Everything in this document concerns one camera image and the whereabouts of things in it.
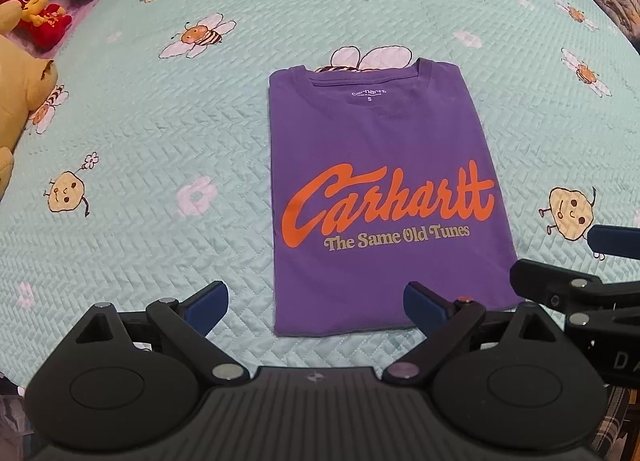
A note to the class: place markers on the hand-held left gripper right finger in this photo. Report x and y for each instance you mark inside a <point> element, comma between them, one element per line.
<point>425,308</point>

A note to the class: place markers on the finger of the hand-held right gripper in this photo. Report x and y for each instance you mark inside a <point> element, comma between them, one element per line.
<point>540,281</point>
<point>612,241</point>

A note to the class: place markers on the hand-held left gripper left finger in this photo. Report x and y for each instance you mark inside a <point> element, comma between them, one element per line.
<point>207,306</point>

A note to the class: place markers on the purple t-shirt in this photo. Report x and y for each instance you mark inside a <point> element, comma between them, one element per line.
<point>380,191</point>

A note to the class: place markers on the person's plaid clothing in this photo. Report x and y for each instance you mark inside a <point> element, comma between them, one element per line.
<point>620,426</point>

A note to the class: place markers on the bee-print quilted bed cover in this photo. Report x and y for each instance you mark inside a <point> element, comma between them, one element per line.
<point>175,116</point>

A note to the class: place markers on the yellow bear plush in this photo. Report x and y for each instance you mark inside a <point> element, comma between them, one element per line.
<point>20,101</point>

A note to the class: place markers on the red plush toy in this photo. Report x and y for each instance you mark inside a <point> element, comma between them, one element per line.
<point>42,16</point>

